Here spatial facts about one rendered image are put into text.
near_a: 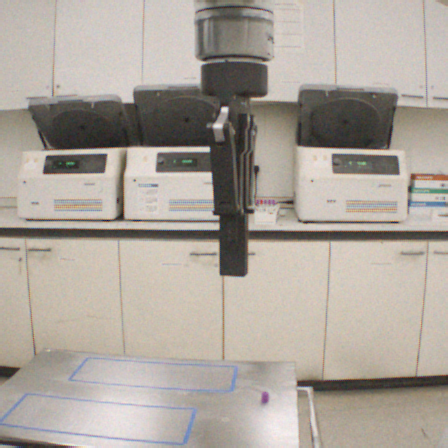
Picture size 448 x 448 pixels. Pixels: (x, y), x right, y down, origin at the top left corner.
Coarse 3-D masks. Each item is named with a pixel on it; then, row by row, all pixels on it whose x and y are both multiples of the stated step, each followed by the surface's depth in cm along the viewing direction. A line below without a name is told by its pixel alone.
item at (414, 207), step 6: (408, 204) 324; (414, 204) 323; (420, 204) 323; (426, 204) 323; (432, 204) 323; (438, 204) 323; (444, 204) 323; (408, 210) 325; (414, 210) 323; (420, 210) 323; (426, 210) 323
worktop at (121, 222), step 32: (0, 224) 293; (32, 224) 292; (64, 224) 291; (96, 224) 290; (128, 224) 289; (160, 224) 289; (192, 224) 288; (288, 224) 287; (320, 224) 286; (352, 224) 286; (384, 224) 285; (416, 224) 285
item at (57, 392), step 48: (48, 384) 114; (96, 384) 116; (144, 384) 117; (192, 384) 118; (240, 384) 118; (288, 384) 118; (0, 432) 92; (48, 432) 94; (96, 432) 95; (144, 432) 96; (192, 432) 97; (240, 432) 97; (288, 432) 96
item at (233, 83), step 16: (208, 64) 63; (224, 64) 62; (240, 64) 62; (256, 64) 62; (208, 80) 63; (224, 80) 62; (240, 80) 62; (256, 80) 63; (208, 96) 65; (224, 96) 62; (240, 96) 64; (256, 96) 64; (240, 112) 64
